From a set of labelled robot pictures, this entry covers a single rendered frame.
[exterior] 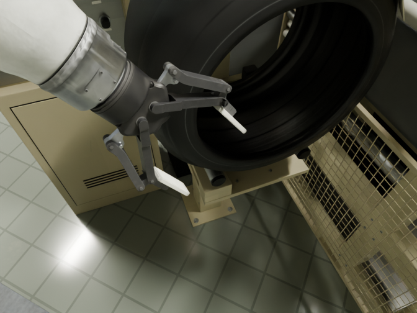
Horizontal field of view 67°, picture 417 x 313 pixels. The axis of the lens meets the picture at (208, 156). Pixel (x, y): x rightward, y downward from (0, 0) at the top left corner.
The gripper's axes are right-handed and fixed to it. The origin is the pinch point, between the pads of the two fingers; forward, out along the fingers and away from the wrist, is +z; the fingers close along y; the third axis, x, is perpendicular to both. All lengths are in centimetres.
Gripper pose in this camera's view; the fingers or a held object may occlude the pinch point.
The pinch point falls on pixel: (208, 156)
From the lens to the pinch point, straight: 50.6
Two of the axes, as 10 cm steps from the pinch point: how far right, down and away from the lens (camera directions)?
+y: 6.7, -7.4, -1.2
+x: -4.5, -5.2, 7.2
